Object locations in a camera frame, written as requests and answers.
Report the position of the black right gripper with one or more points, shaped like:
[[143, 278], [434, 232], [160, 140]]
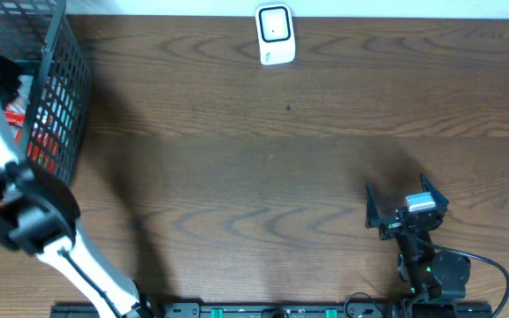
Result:
[[374, 221]]

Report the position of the orange-red snack bag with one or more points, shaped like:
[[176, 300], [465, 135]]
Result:
[[16, 118]]

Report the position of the white barcode scanner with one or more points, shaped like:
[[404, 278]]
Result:
[[275, 34]]

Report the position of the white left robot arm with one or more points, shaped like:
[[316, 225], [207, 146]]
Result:
[[40, 216]]

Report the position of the grey mesh plastic basket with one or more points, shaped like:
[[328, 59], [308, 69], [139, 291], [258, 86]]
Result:
[[56, 84]]

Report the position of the black mounting rail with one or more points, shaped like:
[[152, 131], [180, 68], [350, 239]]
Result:
[[361, 309]]

